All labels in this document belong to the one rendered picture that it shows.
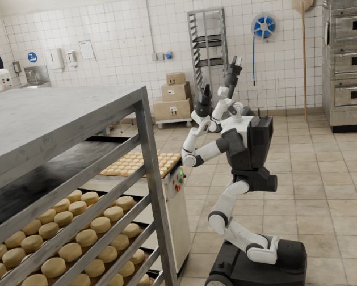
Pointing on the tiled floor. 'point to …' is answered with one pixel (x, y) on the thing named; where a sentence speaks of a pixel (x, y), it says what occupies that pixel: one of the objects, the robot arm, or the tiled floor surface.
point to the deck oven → (345, 65)
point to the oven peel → (302, 5)
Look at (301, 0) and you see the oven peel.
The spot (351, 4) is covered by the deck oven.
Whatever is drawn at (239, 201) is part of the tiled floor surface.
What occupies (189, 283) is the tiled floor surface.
